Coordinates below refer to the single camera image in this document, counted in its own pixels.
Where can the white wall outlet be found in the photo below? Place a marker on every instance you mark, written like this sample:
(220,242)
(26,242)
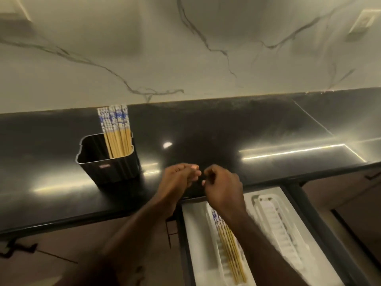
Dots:
(361,22)

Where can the white ribbed cutlery tray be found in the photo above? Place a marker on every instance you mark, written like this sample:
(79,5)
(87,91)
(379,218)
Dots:
(276,223)

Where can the black ribbed chopstick holder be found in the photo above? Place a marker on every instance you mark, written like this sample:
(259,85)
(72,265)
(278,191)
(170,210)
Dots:
(111,169)

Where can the person's right hand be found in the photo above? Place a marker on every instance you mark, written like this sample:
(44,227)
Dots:
(227,190)

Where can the person's left forearm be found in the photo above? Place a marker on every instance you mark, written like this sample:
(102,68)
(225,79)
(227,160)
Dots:
(134,241)

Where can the row of blue-patterned chopsticks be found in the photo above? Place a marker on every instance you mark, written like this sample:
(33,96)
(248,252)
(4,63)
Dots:
(229,247)

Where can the person's left hand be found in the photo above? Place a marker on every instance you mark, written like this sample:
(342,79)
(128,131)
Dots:
(171,187)

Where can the white narrow cutlery tray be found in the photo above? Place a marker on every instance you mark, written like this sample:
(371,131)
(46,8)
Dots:
(218,259)

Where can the person's right fingers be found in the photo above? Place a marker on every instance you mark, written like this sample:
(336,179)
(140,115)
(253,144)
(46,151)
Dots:
(210,175)

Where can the person's right forearm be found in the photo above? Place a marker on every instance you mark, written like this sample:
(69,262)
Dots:
(259,253)

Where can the bundle of blue-patterned chopsticks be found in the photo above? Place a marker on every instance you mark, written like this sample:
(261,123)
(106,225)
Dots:
(116,131)

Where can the person's left fingers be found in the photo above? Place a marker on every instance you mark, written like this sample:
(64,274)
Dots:
(190,172)

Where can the open black-framed drawer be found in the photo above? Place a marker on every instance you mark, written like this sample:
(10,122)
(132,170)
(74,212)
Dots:
(309,223)

